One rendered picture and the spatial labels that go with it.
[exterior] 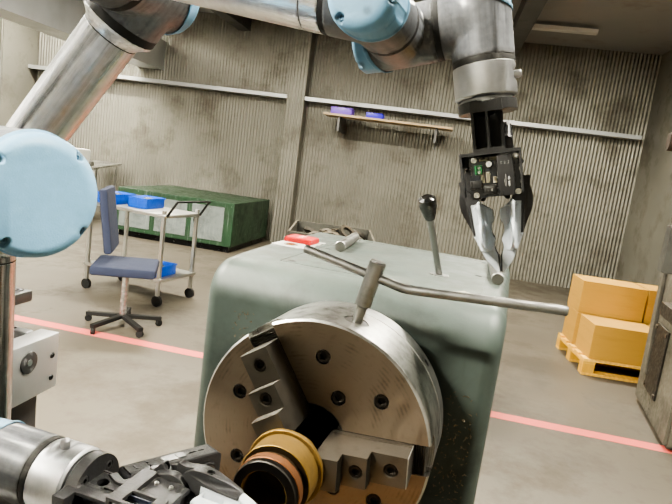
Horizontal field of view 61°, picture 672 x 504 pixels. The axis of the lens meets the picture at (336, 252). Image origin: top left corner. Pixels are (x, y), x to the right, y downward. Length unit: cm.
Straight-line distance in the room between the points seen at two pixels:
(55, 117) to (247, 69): 915
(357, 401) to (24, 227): 42
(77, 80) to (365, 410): 64
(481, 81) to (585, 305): 486
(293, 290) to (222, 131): 926
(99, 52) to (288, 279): 44
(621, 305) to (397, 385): 494
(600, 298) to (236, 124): 664
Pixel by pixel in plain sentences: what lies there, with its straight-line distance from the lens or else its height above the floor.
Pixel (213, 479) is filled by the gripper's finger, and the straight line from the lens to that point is 61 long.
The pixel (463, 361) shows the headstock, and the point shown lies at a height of 118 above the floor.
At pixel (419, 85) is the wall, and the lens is 949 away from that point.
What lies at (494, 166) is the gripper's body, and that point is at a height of 146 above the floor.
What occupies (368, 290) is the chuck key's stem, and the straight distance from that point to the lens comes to 74.
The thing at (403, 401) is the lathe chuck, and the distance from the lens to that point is 73.
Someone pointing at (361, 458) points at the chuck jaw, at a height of 110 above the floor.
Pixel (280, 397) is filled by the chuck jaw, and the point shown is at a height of 115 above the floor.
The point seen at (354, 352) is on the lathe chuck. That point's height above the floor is 121.
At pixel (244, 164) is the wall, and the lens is 997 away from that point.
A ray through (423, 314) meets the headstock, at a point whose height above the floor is 123.
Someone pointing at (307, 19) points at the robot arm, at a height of 158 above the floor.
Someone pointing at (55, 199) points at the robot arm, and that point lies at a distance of 59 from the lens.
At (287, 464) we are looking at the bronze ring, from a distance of 65.
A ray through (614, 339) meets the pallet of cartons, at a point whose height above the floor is 33.
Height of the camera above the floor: 143
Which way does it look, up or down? 9 degrees down
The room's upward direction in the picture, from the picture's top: 8 degrees clockwise
